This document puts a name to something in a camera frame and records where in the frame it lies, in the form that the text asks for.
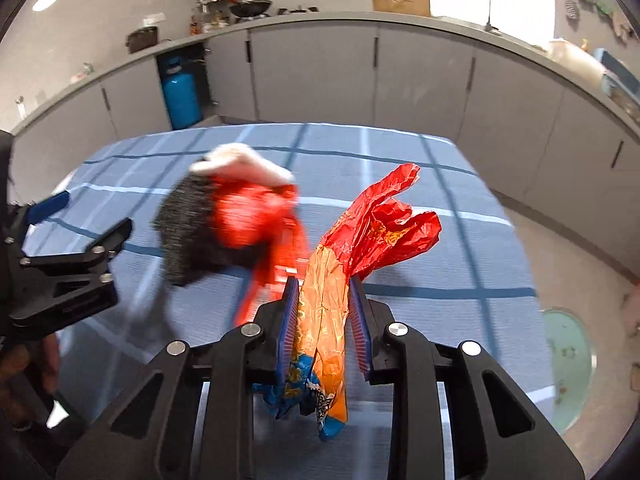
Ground blue dish rack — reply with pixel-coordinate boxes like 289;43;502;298
592;47;640;111

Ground black wok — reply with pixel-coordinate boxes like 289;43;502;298
229;0;273;20

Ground spice rack with bottles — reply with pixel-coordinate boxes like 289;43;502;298
189;0;236;36

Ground black foam mesh net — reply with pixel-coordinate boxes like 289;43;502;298
154;160;261;287

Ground blue gas cylinder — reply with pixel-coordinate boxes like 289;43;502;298
161;57;203;130

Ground orange blue snack wrapper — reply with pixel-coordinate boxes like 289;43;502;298
252;245;353;442

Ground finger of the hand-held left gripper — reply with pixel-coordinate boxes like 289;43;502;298
7;217;133;333
7;194;69;256

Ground person's left hand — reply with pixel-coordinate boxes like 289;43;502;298
0;332;62;431

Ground white plastic basin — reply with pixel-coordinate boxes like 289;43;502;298
547;40;608;86

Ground black gooseneck faucet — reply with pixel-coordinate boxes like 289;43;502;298
466;0;500;33

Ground grey kitchen counter cabinets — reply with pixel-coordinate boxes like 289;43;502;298
0;10;640;281

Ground blue plaid tablecloth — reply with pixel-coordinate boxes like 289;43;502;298
22;122;553;441

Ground pink hanging gloves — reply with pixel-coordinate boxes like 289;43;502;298
612;10;636;41

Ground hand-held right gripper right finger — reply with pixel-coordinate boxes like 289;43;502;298
348;276;586;480

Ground green round stool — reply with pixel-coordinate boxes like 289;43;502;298
540;307;598;436

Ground clear plastic bag with red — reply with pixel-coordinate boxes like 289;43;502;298
190;142;311;326

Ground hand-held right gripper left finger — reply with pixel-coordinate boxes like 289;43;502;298
55;275;301;480

